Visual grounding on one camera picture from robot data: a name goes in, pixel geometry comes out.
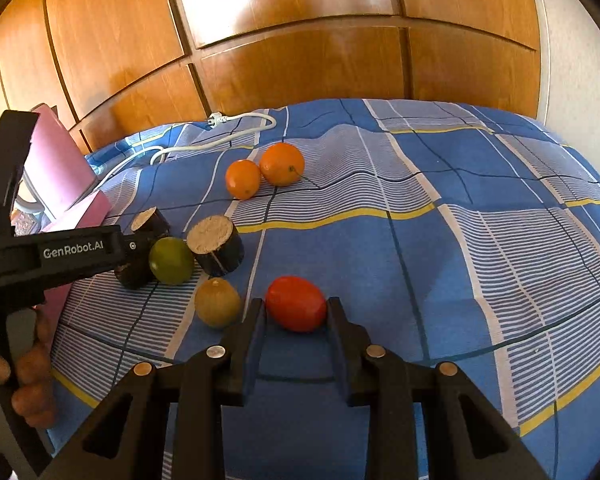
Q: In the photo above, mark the person's left hand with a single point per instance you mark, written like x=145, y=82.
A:
x=32, y=370

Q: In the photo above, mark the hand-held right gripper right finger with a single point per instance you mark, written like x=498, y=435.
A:
x=340, y=347

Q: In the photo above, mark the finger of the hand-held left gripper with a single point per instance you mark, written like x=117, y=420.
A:
x=135, y=250

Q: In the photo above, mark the eggplant piece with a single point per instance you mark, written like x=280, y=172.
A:
x=147, y=220
x=215, y=247

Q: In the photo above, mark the small orange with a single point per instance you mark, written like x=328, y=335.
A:
x=243, y=179

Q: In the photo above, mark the large orange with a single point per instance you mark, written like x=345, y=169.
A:
x=281, y=164

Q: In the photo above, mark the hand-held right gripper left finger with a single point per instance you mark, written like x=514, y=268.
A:
x=255, y=342

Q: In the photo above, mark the green lime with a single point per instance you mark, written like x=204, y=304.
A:
x=170, y=260

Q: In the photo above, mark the pink electric kettle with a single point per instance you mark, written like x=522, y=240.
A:
x=60, y=160

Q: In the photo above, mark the red tomato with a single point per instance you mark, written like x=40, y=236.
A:
x=295, y=304

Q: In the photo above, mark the blue checked blanket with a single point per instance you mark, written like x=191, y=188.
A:
x=430, y=260

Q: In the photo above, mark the patterned box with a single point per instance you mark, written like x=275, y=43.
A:
x=25, y=222

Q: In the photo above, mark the wooden wardrobe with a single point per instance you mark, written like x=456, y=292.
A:
x=300, y=60

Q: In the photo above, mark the pink box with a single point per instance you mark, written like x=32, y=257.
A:
x=87, y=212

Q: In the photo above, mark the yellow-green kiwi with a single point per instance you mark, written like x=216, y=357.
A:
x=217, y=304

